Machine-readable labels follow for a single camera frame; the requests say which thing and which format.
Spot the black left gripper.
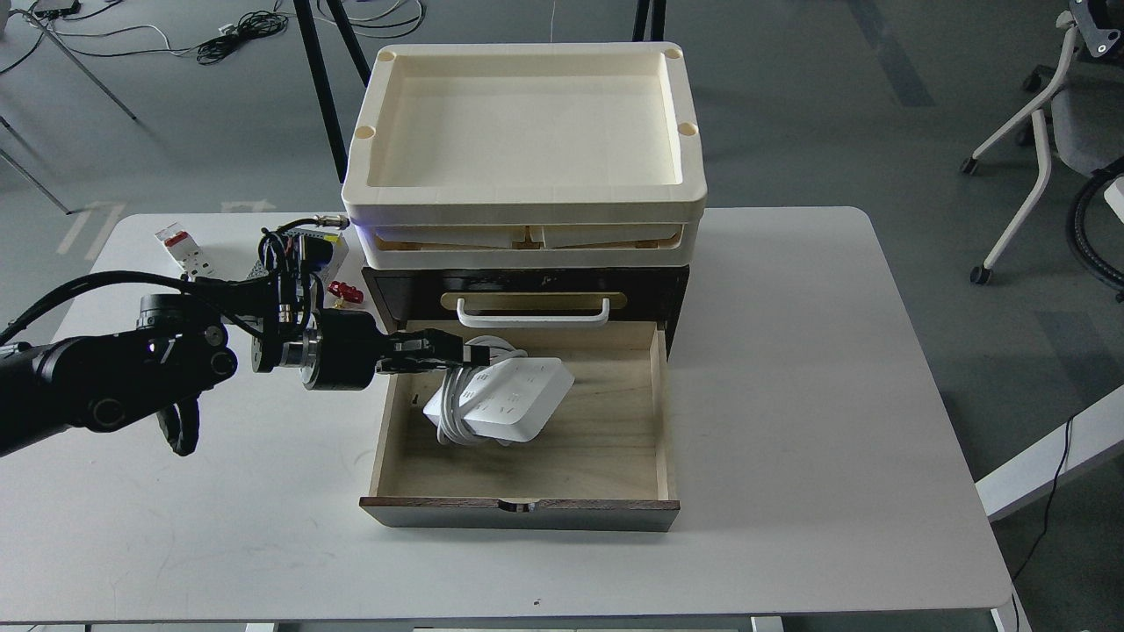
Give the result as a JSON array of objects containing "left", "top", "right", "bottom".
[{"left": 302, "top": 312, "right": 491, "bottom": 391}]

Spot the white power strip with cable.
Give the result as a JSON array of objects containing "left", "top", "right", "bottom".
[{"left": 424, "top": 335, "right": 575, "bottom": 446}]

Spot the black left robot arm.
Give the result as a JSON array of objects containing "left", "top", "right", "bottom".
[{"left": 1, "top": 269, "right": 488, "bottom": 455}]

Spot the cream plastic tray cabinet top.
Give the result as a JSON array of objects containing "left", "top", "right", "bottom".
[{"left": 342, "top": 40, "right": 707, "bottom": 269}]

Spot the metal mesh power supply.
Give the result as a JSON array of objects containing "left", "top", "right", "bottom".
[{"left": 246, "top": 226, "right": 348, "bottom": 287}]

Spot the open wooden drawer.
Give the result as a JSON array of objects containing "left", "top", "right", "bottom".
[{"left": 360, "top": 320, "right": 680, "bottom": 532}]

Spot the white red circuit breaker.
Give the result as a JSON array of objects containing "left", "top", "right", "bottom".
[{"left": 154, "top": 223, "right": 216, "bottom": 279}]

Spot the white drawer handle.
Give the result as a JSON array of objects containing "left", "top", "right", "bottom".
[{"left": 453, "top": 294, "right": 613, "bottom": 329}]

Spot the brass valve red handle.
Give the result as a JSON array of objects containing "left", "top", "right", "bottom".
[{"left": 326, "top": 280, "right": 364, "bottom": 309}]

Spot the black cable bundle on floor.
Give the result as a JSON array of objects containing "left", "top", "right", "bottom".
[{"left": 167, "top": 9, "right": 289, "bottom": 65}]

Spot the black cable at right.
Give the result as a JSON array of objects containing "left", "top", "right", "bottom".
[{"left": 1010, "top": 418, "right": 1075, "bottom": 583}]

